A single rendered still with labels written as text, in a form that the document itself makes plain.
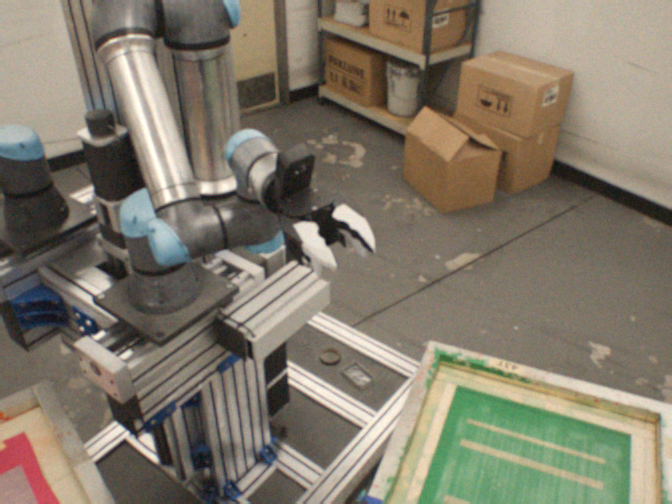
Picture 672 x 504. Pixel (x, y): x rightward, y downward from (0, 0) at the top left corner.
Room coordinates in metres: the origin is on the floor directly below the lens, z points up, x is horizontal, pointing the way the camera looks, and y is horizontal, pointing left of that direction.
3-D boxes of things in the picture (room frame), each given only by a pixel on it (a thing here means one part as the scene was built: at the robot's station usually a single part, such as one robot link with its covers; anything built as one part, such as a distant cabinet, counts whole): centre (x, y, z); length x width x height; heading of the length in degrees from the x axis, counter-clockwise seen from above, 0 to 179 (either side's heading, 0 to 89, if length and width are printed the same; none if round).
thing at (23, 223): (1.35, 0.76, 1.31); 0.15 x 0.15 x 0.10
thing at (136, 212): (1.05, 0.36, 1.42); 0.13 x 0.12 x 0.14; 118
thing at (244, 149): (0.88, 0.12, 1.65); 0.11 x 0.08 x 0.09; 28
